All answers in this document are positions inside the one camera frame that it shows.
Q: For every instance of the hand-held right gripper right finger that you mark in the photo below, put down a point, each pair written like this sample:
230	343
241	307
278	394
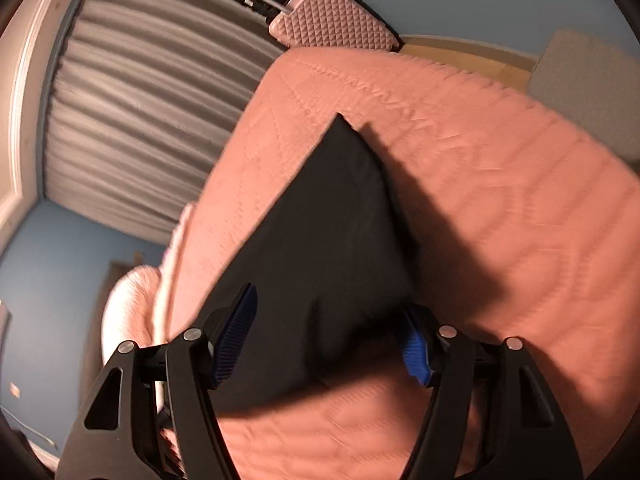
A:
415	350

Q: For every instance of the pink suitcase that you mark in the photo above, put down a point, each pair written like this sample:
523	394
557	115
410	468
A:
330	20

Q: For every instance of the black pants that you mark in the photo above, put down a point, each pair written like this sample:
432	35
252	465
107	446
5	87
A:
325	240

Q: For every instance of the grey curtain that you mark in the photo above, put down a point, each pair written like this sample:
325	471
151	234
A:
150	110

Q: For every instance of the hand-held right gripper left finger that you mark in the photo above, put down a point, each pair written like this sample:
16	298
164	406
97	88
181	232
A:
235	330

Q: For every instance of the white door frame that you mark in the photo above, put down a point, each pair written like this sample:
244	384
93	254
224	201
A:
30	85

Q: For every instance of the wall outlet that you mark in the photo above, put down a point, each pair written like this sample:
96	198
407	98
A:
15	390

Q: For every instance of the light pink blanket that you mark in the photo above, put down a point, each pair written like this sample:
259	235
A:
175	245

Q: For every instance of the pink quilted bedspread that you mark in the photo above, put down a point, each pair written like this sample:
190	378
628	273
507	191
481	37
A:
500	210

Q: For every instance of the pink dotted pillow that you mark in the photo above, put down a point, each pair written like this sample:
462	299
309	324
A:
130	300

